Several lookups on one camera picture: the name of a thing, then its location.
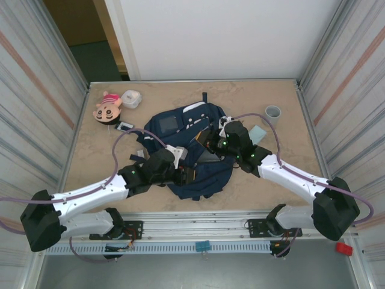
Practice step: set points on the aluminium mounting rail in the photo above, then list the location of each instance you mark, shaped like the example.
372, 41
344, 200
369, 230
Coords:
195, 224

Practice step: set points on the navy blue backpack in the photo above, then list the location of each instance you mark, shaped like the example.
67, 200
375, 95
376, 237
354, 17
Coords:
210, 180

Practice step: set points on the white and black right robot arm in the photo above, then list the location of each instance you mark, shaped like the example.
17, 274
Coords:
288, 174

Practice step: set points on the grey cup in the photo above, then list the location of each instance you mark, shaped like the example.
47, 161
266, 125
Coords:
273, 112

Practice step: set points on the small white plastic case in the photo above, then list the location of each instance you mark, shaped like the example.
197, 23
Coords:
131, 99

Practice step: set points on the plush doll with pink hat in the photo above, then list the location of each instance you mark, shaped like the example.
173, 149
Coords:
106, 113

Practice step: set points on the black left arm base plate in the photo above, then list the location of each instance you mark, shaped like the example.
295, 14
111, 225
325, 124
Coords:
135, 225

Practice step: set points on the black card with white label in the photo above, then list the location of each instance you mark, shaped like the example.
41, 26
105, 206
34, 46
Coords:
124, 126

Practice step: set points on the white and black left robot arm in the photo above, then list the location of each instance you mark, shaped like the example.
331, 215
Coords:
90, 195

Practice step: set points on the light teal notepad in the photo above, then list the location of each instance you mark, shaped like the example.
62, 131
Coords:
258, 134

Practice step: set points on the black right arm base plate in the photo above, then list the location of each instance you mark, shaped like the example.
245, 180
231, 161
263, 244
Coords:
255, 225

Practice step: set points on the red plastic block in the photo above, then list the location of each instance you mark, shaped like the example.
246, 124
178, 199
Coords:
343, 249

